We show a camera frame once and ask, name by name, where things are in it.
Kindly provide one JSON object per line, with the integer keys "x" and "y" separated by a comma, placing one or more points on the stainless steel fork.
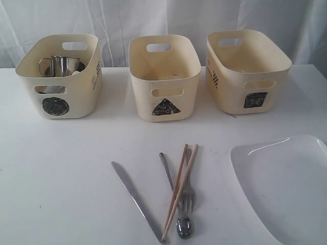
{"x": 188, "y": 197}

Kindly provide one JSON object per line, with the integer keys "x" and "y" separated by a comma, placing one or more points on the stainless steel bowl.
{"x": 81, "y": 67}

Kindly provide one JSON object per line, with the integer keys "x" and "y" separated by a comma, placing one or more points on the stainless steel spoon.
{"x": 184, "y": 225}

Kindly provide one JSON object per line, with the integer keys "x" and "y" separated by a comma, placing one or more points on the cream bin with triangle mark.
{"x": 165, "y": 72}

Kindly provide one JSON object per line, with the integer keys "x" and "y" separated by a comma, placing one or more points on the stainless steel table knife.
{"x": 130, "y": 187}

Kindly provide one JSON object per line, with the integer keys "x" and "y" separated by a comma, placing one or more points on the cream bin with square mark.
{"x": 245, "y": 70}

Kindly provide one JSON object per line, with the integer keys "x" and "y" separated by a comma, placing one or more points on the cream bin with circle mark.
{"x": 82, "y": 89}

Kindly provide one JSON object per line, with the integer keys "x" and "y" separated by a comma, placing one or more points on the white square ceramic plate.
{"x": 284, "y": 181}

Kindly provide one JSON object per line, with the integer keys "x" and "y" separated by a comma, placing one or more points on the white curtain backdrop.
{"x": 297, "y": 27}

